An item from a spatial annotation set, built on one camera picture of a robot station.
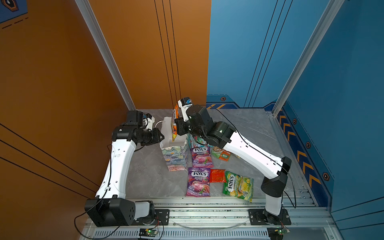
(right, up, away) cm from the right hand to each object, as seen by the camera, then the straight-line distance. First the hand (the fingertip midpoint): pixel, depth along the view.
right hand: (173, 120), depth 67 cm
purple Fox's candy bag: (+13, -22, +25) cm, 36 cm away
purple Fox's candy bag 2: (+11, -34, +16) cm, 39 cm away
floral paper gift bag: (-1, -16, +7) cm, 17 cm away
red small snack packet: (+23, -32, +19) cm, 43 cm away
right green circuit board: (+50, -52, +3) cm, 72 cm away
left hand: (-7, -8, +9) cm, 14 cm away
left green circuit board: (-13, -54, +4) cm, 55 cm away
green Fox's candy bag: (+33, -36, +14) cm, 51 cm away
